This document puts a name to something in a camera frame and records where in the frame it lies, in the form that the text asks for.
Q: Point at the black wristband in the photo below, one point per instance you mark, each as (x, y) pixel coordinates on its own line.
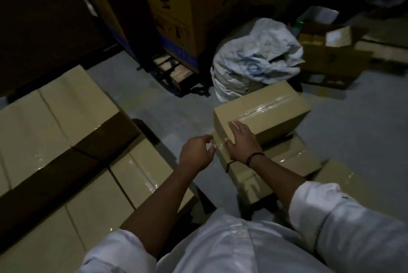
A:
(255, 156)

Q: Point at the person's right thumb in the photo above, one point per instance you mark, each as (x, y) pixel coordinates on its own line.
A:
(230, 147)

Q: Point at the flattened cardboard sheet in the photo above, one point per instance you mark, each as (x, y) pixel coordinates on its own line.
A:
(387, 48)

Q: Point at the person's right hand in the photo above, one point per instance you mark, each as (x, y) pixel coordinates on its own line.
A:
(244, 145)

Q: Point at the person's left forearm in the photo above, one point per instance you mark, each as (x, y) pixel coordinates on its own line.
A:
(162, 206)

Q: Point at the white woven sack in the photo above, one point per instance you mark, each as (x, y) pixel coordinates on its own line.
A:
(255, 59)

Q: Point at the stack of plain cardboard cartons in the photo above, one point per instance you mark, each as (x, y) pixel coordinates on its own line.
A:
(57, 142)

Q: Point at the open brown cardboard box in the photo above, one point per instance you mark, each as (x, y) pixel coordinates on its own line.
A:
(334, 56)

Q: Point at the person's left thumb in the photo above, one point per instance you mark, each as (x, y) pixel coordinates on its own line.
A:
(209, 150)

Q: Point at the person's right forearm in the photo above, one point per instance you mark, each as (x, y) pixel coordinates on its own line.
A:
(275, 179)

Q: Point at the taped cardboard box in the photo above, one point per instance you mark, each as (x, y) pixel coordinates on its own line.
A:
(255, 188)
(346, 183)
(293, 158)
(271, 113)

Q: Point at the wooden pallet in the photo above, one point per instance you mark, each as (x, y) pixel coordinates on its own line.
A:
(177, 72)

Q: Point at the person's left hand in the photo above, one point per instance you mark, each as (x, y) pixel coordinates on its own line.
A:
(194, 153)

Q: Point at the white shirt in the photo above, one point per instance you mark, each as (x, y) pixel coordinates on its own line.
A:
(255, 244)

